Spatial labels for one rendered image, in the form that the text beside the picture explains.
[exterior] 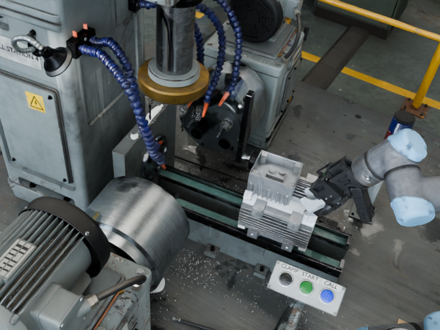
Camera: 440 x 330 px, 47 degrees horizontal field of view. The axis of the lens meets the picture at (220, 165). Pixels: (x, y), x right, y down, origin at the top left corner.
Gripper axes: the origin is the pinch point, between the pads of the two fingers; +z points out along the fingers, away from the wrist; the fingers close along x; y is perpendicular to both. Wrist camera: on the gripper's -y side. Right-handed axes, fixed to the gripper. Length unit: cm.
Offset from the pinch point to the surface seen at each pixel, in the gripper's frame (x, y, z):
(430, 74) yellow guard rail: -229, -72, 50
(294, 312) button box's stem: 19.4, -12.2, 10.7
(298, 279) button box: 19.2, -3.8, 0.0
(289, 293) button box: 22.1, -4.2, 2.4
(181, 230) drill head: 19.4, 22.6, 14.8
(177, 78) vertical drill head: -1.3, 47.4, -2.9
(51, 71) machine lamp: 23, 67, -4
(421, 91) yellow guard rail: -230, -78, 63
